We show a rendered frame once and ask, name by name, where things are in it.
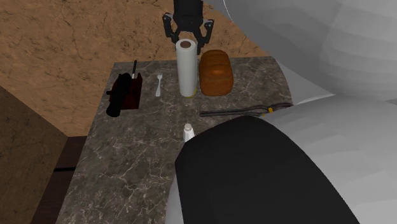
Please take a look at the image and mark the dark brown cabinet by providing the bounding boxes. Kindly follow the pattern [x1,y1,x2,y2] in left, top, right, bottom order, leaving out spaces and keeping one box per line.
[30,135,88,224]

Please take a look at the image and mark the black tongs with yellow mark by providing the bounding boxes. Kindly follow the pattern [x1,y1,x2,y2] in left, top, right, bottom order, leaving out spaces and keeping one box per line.
[199,102,294,118]

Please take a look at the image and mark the brown bread loaf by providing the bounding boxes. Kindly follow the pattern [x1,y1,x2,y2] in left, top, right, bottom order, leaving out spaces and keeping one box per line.
[198,49,234,97]

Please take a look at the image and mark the small white bottle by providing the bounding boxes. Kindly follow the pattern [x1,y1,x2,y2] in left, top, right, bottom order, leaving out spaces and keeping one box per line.
[182,123,196,143]

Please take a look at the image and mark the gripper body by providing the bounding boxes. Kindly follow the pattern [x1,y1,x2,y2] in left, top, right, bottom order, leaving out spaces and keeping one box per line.
[172,0,205,34]

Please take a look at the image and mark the white paper towel roll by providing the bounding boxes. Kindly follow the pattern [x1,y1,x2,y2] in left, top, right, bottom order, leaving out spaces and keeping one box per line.
[175,38,199,99]

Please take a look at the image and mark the dark red holder box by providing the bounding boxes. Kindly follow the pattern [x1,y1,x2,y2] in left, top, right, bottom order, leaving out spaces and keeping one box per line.
[119,72,144,110]

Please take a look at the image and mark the white fork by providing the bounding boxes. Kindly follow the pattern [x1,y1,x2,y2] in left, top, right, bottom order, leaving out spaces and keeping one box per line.
[155,73,164,98]

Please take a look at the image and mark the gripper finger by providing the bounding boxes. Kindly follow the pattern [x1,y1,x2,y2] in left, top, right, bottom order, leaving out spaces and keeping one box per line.
[193,18,215,56]
[162,12,181,45]

